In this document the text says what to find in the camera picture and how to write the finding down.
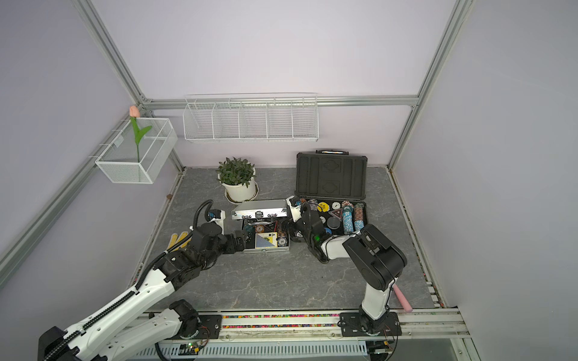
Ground silver aluminium poker case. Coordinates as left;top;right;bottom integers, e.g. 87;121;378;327
231;199;292;253

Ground black plastic poker case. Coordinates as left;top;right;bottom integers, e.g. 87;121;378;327
295;150;369;235

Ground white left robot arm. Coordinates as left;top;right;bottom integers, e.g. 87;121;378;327
38;222;247;360

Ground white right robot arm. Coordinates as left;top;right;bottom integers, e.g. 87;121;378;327
286;196;407;335

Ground yellow dealer button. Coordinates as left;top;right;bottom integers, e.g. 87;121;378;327
317;202;331;213

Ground yellow work glove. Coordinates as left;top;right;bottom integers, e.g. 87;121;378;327
167;231;190;252

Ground white plant pot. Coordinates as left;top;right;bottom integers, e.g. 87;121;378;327
222;173;258;203

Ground white pot saucer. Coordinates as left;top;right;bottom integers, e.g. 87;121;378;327
223;182;260;205

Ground green potted plant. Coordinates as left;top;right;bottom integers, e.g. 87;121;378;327
217;157;255;187

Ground pink cylinder object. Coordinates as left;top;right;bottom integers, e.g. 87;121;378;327
393;284;413;313

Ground pink artificial tulip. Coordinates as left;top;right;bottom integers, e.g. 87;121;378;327
129;105;152;162

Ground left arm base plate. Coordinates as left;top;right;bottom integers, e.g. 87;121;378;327
169;314;223;340

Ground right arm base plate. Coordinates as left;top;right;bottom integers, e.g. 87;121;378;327
337;312;402;337

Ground white mesh wall basket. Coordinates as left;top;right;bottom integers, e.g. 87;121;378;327
95;117;178;184

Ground white vented cable duct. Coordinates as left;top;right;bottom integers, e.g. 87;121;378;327
130;340;368;360

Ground white wire wall shelf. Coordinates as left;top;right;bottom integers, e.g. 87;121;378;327
183;93;320;142

